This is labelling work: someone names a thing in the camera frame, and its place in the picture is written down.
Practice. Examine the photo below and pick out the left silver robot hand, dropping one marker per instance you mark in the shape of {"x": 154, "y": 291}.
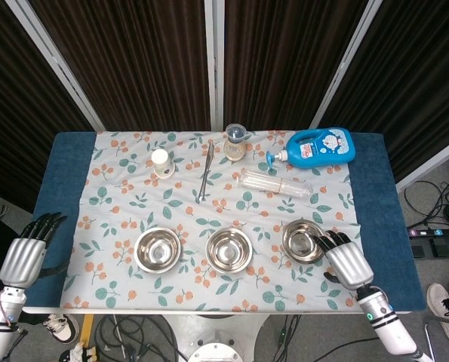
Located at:
{"x": 20, "y": 260}

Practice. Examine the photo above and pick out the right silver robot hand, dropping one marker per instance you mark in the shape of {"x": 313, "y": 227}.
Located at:
{"x": 348, "y": 264}

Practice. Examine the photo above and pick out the steel bowl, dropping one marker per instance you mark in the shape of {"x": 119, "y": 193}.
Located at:
{"x": 228, "y": 250}
{"x": 299, "y": 241}
{"x": 158, "y": 250}

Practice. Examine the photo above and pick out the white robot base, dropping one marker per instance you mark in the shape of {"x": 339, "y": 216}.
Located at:
{"x": 216, "y": 347}

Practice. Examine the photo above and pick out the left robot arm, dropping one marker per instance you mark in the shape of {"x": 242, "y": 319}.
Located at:
{"x": 1, "y": 307}

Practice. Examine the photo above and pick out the floral tablecloth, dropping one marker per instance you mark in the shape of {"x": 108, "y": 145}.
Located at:
{"x": 224, "y": 211}

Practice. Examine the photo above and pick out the upside-down floral paper cups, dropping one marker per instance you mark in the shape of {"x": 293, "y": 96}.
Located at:
{"x": 162, "y": 163}

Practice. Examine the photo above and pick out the blue table mat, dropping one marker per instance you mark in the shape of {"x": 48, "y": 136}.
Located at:
{"x": 379, "y": 226}

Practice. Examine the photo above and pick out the black and white sneaker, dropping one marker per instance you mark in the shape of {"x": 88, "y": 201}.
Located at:
{"x": 60, "y": 328}

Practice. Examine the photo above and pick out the clear plastic straw pack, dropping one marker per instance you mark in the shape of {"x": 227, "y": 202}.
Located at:
{"x": 273, "y": 183}

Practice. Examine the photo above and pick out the blue pump bottle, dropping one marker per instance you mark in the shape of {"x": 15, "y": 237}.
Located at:
{"x": 322, "y": 149}

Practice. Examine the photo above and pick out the beige sauce bottle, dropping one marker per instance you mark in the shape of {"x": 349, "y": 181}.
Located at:
{"x": 235, "y": 149}

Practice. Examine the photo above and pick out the dark ribbed partition panel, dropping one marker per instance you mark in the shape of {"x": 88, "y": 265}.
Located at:
{"x": 13, "y": 94}
{"x": 284, "y": 64}
{"x": 133, "y": 64}
{"x": 416, "y": 86}

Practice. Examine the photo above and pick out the black knife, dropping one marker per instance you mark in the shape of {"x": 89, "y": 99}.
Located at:
{"x": 206, "y": 169}

